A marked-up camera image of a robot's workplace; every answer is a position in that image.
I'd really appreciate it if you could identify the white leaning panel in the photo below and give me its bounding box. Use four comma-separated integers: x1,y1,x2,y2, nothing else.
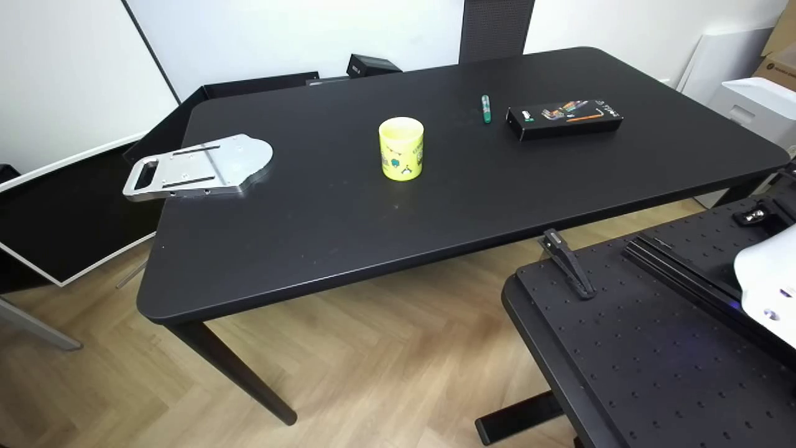
673,23,779,108

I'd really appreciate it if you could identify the white storage box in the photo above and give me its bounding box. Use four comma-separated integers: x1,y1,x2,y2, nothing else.
708,74,796,157

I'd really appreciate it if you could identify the yellow-green printed cup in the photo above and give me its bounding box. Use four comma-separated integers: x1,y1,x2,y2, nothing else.
376,114,424,184

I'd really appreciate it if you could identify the black table leg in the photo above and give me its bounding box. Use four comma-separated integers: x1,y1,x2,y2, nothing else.
710,174,770,210
163,321,297,428

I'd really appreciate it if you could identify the black clamp handle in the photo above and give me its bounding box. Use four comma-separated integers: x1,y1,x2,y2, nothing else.
540,227,596,303

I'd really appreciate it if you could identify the black box with colourful print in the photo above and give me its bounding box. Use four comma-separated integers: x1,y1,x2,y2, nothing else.
503,98,623,141

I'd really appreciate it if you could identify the grey metal leg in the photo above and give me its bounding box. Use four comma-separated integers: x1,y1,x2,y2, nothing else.
0,297,83,353

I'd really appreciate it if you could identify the large white whiteboard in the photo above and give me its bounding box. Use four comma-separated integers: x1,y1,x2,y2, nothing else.
121,0,466,105

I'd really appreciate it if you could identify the black metal rail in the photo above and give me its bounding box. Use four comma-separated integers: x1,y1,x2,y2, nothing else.
619,232,796,355

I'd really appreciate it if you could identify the white leaning board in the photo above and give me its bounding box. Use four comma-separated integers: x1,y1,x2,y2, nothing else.
0,0,180,194

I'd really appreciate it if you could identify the black wall pillar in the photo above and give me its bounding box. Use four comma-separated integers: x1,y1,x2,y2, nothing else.
458,0,536,67

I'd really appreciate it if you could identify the small black box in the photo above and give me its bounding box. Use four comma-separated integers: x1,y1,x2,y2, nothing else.
343,53,405,83

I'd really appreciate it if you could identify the black panel with white frame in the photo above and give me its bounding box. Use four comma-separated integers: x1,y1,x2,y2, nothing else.
0,135,169,291

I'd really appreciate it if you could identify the black perforated mounting table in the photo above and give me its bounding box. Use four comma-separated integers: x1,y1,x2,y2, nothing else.
471,194,796,448

